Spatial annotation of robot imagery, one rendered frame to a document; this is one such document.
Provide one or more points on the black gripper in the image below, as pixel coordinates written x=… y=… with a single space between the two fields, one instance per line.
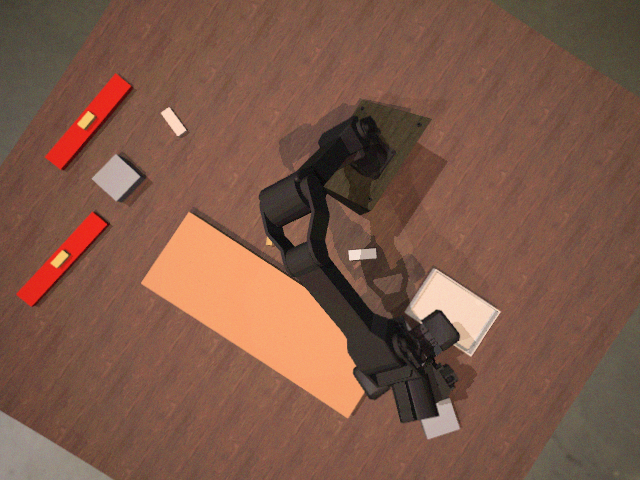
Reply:
x=435 y=329

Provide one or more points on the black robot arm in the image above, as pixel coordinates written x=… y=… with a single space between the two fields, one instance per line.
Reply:
x=382 y=349

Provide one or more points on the orange rectangular panel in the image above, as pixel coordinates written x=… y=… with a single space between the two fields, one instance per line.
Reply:
x=255 y=305

